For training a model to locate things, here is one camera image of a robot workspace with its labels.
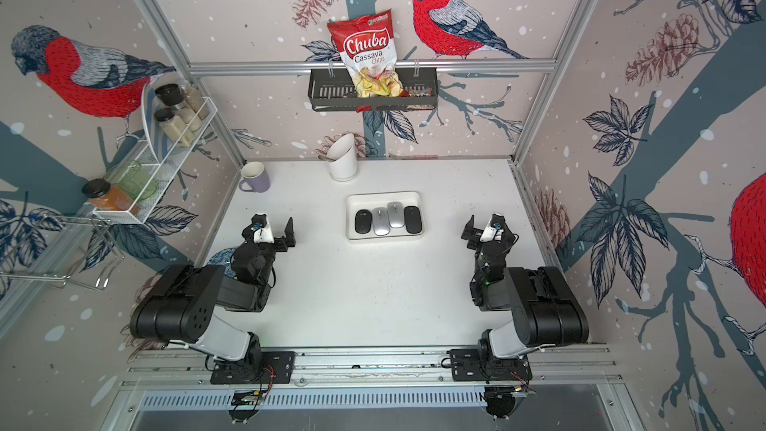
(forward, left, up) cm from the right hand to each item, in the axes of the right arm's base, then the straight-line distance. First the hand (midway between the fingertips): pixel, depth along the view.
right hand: (488, 217), depth 89 cm
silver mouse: (+3, +33, -11) cm, 35 cm away
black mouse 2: (+5, +23, -10) cm, 25 cm away
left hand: (-2, +64, +3) cm, 64 cm away
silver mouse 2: (+8, +29, -10) cm, 32 cm away
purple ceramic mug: (+16, +79, -1) cm, 80 cm away
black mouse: (+3, +40, -10) cm, 41 cm away
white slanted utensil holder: (+23, +48, +2) cm, 54 cm away
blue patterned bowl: (-13, +82, -8) cm, 83 cm away
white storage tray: (+13, +38, -10) cm, 41 cm away
